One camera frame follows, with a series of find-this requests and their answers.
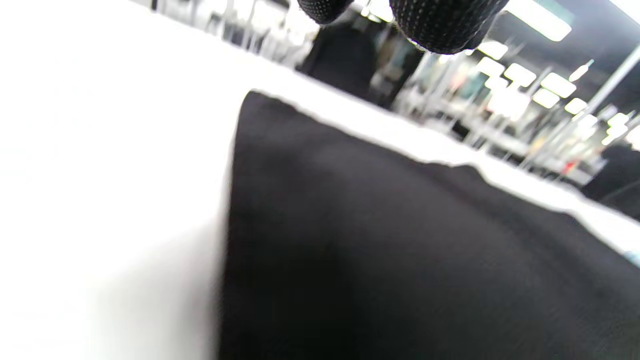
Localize person's left hand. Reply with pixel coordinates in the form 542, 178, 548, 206
296, 0, 510, 55

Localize black padded chair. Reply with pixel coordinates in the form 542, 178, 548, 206
580, 144, 640, 221

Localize black trousers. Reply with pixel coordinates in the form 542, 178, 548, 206
217, 90, 640, 360

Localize white table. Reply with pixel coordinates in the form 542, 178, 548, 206
0, 0, 640, 360

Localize black mesh office chair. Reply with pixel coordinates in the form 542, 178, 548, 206
297, 22, 426, 108

